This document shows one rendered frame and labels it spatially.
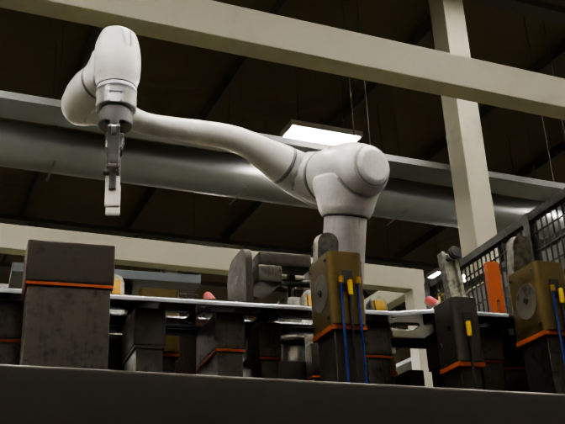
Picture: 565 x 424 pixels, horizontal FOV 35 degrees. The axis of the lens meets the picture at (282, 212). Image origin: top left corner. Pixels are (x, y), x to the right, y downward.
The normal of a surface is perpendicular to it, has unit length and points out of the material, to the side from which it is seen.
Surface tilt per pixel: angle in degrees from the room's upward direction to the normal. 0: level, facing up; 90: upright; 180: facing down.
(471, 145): 90
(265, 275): 90
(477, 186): 90
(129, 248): 90
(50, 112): 180
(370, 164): 99
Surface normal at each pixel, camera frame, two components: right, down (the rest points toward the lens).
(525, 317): -0.95, -0.09
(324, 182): -0.83, -0.05
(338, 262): 0.32, -0.39
